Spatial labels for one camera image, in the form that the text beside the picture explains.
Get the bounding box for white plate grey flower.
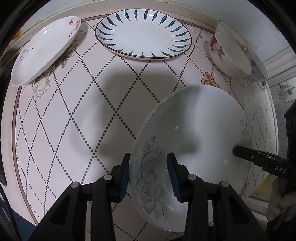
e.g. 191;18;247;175
129;85;252;232

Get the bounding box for white bowl coloured dots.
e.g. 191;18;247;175
244;47;268;82

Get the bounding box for white bowl red flower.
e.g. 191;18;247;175
209;32;251;78

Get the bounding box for white plate pink flowers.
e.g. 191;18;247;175
11;16;81;87

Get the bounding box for white plate blue leaf pattern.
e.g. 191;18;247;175
95;9;192;60

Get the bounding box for white bowl gold rim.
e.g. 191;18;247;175
215;20;247;49

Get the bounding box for white gloved right hand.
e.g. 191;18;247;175
266;178;295;222

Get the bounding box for patterned table mat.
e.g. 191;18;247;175
13;20;278;224

